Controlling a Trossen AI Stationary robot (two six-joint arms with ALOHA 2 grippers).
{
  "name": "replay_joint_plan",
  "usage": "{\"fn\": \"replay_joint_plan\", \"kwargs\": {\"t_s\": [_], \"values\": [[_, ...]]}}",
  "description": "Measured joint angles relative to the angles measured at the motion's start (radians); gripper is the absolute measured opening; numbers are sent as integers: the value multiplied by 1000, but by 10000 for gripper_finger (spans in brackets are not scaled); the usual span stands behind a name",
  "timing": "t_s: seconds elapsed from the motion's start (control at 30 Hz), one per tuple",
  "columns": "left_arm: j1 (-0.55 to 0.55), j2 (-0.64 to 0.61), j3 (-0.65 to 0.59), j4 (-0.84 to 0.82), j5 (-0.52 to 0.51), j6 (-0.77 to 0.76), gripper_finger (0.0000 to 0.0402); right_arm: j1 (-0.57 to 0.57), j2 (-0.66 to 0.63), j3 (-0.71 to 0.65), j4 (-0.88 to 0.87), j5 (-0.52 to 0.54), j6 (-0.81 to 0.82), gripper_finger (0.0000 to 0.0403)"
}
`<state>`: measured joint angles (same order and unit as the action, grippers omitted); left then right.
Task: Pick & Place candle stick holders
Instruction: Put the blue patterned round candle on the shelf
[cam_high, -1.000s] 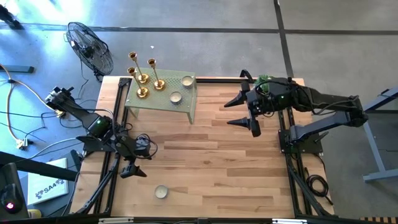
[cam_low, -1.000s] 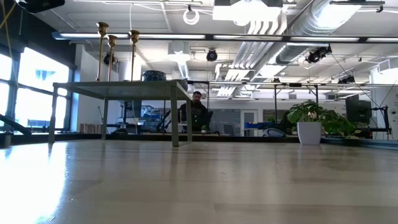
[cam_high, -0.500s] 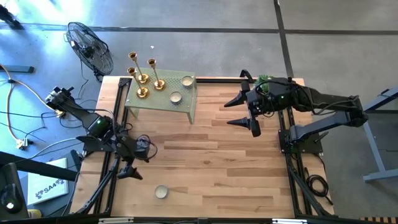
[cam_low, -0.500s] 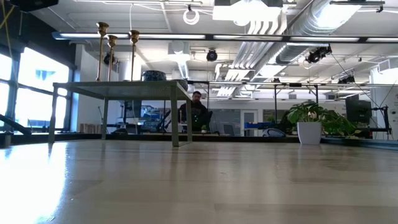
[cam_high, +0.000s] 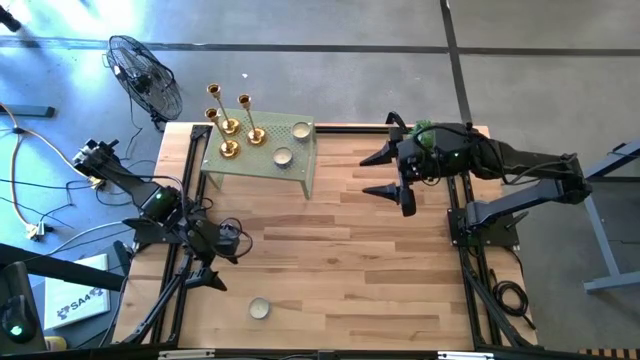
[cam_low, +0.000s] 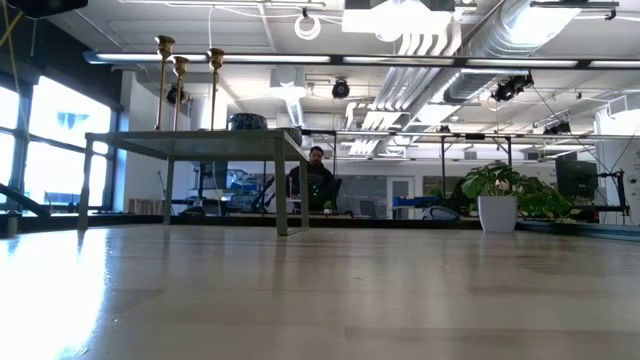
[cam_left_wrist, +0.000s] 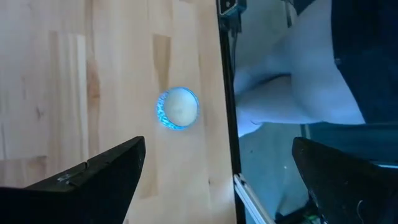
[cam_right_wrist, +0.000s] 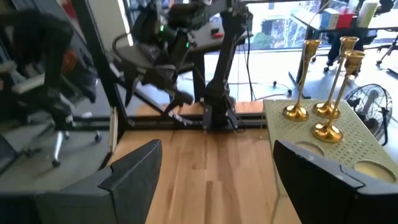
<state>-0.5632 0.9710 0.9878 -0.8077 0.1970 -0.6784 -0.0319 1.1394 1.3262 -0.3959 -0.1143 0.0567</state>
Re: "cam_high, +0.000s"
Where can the yellow object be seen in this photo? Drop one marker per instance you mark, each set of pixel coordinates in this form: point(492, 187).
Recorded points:
point(56, 343)

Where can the blue patterned candle tin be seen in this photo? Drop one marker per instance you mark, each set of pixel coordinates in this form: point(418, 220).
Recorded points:
point(282, 155)
point(302, 130)
point(259, 308)

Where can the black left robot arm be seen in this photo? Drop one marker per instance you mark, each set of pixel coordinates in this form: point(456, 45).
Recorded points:
point(132, 183)

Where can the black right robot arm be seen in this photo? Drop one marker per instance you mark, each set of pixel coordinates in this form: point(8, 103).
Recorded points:
point(520, 159)

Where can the black floor fan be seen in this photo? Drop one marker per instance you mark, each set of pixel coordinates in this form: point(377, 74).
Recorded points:
point(145, 80)

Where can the green plant in white pot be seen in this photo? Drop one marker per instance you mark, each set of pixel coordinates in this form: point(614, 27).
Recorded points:
point(420, 125)

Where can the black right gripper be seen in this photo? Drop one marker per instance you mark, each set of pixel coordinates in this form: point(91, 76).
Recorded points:
point(425, 160)

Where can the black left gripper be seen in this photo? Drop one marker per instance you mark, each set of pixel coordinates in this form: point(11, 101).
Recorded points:
point(215, 242)

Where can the grey metal cart frame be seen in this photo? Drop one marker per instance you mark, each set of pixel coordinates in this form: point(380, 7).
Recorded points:
point(612, 281)

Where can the white SA4 labelled box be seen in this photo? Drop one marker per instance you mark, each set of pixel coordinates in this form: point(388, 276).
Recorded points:
point(75, 295)

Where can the gold candlestick holder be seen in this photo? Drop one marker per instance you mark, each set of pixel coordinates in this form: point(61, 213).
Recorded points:
point(256, 135)
point(229, 149)
point(230, 126)

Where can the black boom bar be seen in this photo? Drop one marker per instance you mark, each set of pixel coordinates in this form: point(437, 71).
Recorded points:
point(65, 269)

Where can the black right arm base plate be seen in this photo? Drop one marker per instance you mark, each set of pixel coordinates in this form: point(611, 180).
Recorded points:
point(495, 237)

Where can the silver metal bracket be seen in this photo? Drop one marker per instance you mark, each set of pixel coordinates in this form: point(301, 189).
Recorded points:
point(465, 355)
point(187, 354)

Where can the black stand with indicator light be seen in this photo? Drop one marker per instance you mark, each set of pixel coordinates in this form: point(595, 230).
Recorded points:
point(15, 315)

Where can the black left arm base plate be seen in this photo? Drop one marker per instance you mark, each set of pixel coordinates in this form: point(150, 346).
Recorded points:
point(142, 231)

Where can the black floor bar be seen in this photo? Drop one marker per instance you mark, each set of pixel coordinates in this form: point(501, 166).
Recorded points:
point(30, 111)

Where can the green perforated metal shelf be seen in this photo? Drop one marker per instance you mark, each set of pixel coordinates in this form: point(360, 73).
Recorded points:
point(260, 165)

